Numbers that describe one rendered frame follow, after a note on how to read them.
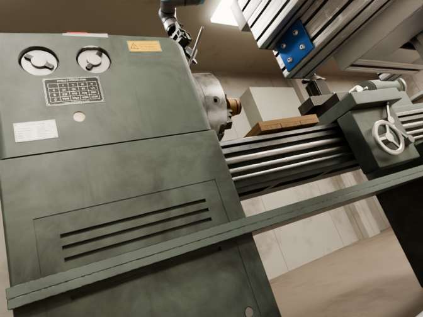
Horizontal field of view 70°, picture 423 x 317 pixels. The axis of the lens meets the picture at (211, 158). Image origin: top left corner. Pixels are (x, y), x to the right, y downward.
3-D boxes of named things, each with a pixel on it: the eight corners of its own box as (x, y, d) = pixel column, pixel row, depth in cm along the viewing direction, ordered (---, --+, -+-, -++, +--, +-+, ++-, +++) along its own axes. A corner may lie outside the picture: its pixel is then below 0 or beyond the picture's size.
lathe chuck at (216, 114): (214, 112, 110) (185, 57, 125) (196, 162, 134) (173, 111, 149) (235, 109, 114) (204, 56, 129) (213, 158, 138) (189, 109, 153)
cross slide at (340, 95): (340, 100, 130) (335, 92, 131) (285, 144, 167) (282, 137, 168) (368, 97, 138) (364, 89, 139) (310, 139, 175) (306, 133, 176)
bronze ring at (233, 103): (220, 94, 133) (238, 92, 137) (213, 105, 141) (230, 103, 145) (227, 112, 130) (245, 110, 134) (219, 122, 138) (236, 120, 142)
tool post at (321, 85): (321, 97, 145) (313, 79, 148) (311, 105, 151) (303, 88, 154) (332, 95, 148) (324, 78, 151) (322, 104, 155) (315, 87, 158)
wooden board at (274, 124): (261, 131, 115) (257, 121, 116) (225, 166, 146) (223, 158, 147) (320, 121, 128) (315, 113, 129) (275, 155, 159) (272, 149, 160)
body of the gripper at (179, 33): (180, 34, 140) (173, 19, 145) (170, 49, 145) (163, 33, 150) (193, 40, 146) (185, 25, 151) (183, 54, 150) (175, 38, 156)
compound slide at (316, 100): (314, 105, 138) (310, 96, 140) (301, 116, 147) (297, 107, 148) (345, 101, 147) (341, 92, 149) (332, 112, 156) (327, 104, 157)
